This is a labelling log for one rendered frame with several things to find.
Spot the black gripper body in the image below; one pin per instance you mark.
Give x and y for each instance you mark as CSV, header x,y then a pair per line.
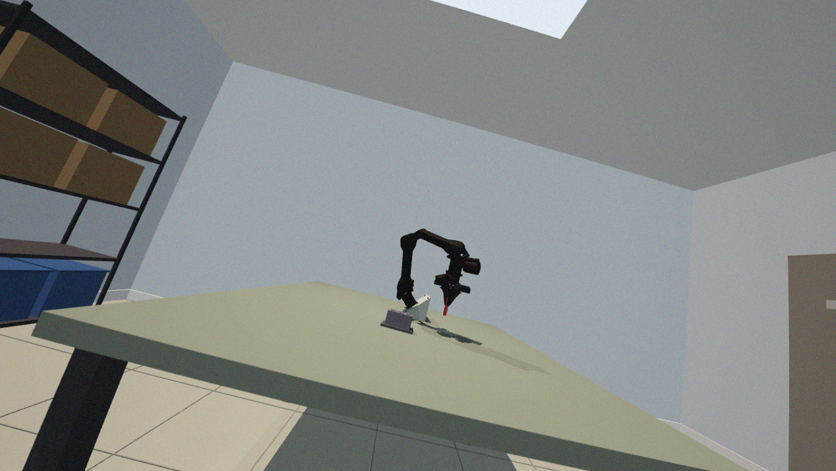
x,y
456,286

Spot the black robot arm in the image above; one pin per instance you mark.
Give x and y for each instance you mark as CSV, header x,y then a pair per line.
x,y
452,247

